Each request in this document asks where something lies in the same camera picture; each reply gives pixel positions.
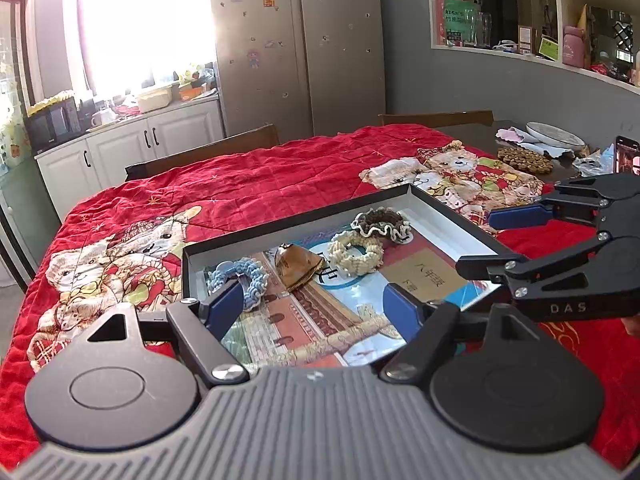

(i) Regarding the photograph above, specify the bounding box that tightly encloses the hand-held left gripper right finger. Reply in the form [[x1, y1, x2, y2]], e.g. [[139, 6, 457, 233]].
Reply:
[[380, 282, 542, 385]]

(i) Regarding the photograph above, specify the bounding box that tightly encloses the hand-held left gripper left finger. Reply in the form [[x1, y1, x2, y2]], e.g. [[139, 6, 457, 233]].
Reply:
[[87, 277, 249, 386]]

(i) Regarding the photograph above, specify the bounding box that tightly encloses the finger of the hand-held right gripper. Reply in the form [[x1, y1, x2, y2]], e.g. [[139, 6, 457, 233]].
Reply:
[[487, 172, 640, 229], [456, 232, 640, 293]]

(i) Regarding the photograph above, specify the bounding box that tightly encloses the blue crochet scrunchie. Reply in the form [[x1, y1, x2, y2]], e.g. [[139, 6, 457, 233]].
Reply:
[[207, 257, 268, 311]]

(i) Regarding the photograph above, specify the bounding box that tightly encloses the black shallow cardboard box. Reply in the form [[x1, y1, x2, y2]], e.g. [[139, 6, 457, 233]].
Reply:
[[181, 184, 526, 368]]

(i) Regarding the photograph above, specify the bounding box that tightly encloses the cream crochet scrunchie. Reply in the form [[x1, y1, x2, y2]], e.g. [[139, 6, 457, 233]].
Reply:
[[327, 234, 385, 277]]

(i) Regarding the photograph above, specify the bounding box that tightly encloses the plain brown paper pouch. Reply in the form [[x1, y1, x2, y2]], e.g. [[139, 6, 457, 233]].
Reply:
[[275, 242, 326, 292]]

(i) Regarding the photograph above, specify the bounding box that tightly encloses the brown white ruffled scrunchie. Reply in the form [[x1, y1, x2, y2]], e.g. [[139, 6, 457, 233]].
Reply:
[[351, 208, 413, 243]]

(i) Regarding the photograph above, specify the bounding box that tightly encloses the brown beaded trivet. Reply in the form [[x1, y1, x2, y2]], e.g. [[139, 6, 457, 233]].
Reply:
[[496, 146, 555, 173]]

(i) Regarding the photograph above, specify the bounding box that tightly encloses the colourful textbook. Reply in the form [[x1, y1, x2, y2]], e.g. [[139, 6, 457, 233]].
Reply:
[[205, 232, 501, 368]]

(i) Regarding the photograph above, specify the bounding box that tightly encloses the white plate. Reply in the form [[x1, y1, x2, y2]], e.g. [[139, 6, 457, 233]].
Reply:
[[525, 121, 586, 151]]

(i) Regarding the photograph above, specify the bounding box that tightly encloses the red printed blanket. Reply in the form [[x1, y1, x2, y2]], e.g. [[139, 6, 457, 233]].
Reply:
[[0, 125, 640, 461]]

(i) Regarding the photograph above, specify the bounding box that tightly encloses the wooden chair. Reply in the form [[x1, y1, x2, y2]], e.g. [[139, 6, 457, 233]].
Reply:
[[125, 124, 281, 181], [377, 110, 496, 128]]

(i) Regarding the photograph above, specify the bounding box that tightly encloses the white kitchen cabinet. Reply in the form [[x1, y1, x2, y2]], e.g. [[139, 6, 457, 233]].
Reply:
[[35, 97, 223, 206]]

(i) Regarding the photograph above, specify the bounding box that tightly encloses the green box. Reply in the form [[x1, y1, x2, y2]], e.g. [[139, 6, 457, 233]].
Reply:
[[442, 0, 479, 46]]

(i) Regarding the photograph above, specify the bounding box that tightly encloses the cream storage box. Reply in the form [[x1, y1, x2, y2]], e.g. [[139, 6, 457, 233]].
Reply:
[[136, 87, 173, 113]]

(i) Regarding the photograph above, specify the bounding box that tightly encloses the black microwave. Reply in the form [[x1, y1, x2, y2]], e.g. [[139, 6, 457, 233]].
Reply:
[[25, 97, 81, 151]]

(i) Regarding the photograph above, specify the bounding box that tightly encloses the silver refrigerator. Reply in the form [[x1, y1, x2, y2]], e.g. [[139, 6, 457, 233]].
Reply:
[[207, 0, 388, 136]]

